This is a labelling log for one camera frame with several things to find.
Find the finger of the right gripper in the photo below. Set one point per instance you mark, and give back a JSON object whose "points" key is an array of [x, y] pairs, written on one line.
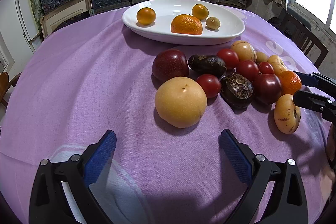
{"points": [[310, 80], [309, 100]]}

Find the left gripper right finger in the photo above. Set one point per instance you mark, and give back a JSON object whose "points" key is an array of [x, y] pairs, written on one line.
{"points": [[287, 202]]}

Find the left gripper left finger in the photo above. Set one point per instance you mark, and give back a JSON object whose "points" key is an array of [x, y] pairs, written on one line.
{"points": [[48, 203]]}

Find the small orange tangerine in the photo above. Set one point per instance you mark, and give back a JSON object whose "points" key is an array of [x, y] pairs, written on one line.
{"points": [[290, 82]]}

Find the pale yellow spotted loquat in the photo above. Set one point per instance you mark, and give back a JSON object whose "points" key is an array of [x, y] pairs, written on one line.
{"points": [[287, 116]]}

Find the pale yellow loquat back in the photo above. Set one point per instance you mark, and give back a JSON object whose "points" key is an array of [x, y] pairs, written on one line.
{"points": [[277, 64]]}

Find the small dark red plum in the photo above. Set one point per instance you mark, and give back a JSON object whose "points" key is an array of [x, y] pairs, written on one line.
{"points": [[267, 88]]}

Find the small red cherry tomato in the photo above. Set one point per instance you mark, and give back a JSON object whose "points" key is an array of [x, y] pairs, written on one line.
{"points": [[265, 68]]}

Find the striped pepino melon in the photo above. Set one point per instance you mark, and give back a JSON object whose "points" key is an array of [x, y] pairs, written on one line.
{"points": [[244, 50]]}

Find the red cherry tomato back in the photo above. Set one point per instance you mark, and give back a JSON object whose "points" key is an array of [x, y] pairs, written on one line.
{"points": [[229, 56]]}

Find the red cherry tomato front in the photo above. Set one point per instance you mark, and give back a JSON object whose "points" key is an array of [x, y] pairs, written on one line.
{"points": [[210, 84]]}

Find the dark purple oblong fruit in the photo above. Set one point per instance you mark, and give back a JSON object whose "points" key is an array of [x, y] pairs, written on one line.
{"points": [[207, 64]]}

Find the large yellow pear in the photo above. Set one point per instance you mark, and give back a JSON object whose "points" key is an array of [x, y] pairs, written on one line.
{"points": [[181, 102]]}

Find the small yellow orange fruit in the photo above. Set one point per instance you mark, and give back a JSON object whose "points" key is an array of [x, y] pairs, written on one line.
{"points": [[200, 11]]}

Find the large orange tangerine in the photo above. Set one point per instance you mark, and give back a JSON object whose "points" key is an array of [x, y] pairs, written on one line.
{"points": [[186, 24]]}

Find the large dark red plum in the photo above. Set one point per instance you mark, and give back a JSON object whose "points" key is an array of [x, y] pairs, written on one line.
{"points": [[169, 64]]}

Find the orange round persimmon fruit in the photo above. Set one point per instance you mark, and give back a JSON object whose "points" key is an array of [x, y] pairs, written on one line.
{"points": [[146, 16]]}

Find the dark wooden chair right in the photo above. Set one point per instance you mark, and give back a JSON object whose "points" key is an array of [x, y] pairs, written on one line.
{"points": [[302, 36]]}

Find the purple tablecloth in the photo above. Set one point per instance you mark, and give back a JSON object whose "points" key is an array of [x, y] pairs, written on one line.
{"points": [[96, 75]]}

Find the wooden chair left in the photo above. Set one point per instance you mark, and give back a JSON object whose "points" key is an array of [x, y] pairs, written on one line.
{"points": [[5, 84]]}

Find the cardboard framed picture box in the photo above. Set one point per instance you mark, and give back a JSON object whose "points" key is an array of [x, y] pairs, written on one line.
{"points": [[70, 9]]}

